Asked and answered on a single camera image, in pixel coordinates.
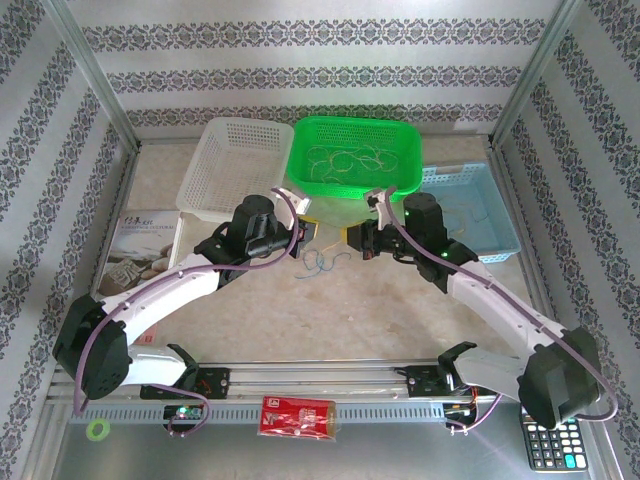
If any pile of rubber bands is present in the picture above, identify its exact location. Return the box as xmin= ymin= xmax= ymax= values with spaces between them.
xmin=292 ymin=248 xmax=331 ymax=280
xmin=313 ymin=249 xmax=352 ymax=274

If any light blue plastic basket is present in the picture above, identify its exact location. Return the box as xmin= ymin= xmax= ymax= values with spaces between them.
xmin=419 ymin=160 xmax=522 ymax=264

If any white perforated plastic basket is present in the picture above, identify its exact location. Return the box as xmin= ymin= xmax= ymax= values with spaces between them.
xmin=174 ymin=118 xmax=295 ymax=226

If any green perforated plastic basket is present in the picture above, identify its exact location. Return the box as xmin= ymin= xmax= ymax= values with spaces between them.
xmin=286 ymin=115 xmax=424 ymax=201

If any grey printed book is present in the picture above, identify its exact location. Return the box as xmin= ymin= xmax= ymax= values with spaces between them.
xmin=96 ymin=209 xmax=185 ymax=301

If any red foil packet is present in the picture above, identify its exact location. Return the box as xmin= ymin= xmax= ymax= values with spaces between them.
xmin=257 ymin=395 xmax=339 ymax=444

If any black desk calculator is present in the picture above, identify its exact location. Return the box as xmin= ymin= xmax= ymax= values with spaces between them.
xmin=520 ymin=407 xmax=589 ymax=473

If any green tape roll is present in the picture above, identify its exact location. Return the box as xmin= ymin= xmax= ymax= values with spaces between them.
xmin=85 ymin=418 xmax=111 ymax=442

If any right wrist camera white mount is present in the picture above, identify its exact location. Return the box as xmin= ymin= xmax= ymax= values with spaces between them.
xmin=363 ymin=187 xmax=396 ymax=232

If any aluminium side rail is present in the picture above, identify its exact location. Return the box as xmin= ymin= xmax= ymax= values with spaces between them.
xmin=487 ymin=139 xmax=571 ymax=351
xmin=69 ymin=142 xmax=144 ymax=321

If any aluminium mounting rail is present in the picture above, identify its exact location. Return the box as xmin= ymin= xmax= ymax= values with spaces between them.
xmin=47 ymin=358 xmax=591 ymax=401

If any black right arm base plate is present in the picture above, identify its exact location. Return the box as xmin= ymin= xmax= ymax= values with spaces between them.
xmin=405 ymin=363 xmax=499 ymax=400

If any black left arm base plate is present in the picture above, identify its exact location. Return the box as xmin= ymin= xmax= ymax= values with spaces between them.
xmin=139 ymin=367 xmax=232 ymax=401

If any grey slotted cable duct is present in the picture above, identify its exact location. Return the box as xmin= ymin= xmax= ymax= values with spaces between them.
xmin=67 ymin=402 xmax=451 ymax=425

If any aluminium frame post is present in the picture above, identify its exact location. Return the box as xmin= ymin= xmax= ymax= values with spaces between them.
xmin=489 ymin=0 xmax=585 ymax=147
xmin=43 ymin=0 xmax=144 ymax=151

